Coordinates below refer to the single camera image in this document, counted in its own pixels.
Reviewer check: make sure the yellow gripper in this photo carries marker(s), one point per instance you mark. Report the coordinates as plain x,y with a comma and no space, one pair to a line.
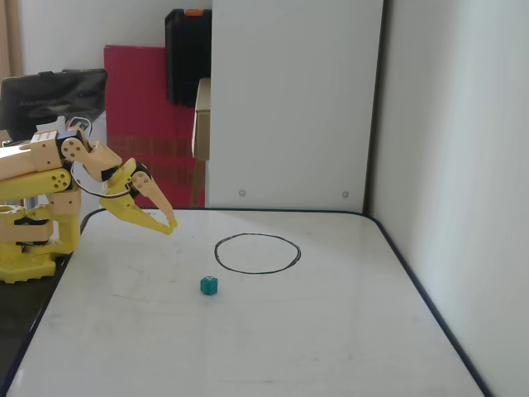
123,202

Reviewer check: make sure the green cube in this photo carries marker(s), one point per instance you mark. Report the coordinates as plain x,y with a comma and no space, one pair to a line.
208,286

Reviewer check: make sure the yellow and peach robot arm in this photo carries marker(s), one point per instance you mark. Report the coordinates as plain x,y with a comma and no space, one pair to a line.
41,159

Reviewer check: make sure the black drawn circle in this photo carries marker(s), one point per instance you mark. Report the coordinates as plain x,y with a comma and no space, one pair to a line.
216,253

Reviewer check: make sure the cardboard box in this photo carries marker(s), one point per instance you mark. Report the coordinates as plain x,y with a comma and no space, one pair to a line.
202,124

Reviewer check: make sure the red flat board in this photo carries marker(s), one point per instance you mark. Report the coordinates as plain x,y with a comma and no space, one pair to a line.
136,103

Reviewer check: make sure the black soft bag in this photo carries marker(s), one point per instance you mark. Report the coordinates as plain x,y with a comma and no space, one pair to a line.
45,97

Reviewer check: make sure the black hard case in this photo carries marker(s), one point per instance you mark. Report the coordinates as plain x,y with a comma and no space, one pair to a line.
188,58

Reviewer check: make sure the white dry-erase board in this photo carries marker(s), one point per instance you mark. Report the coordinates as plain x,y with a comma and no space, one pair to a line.
248,331

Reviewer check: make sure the white upright panel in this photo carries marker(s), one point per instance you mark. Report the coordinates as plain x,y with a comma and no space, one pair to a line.
289,103

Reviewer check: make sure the beige curtain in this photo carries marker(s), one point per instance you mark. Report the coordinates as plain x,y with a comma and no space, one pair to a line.
9,37

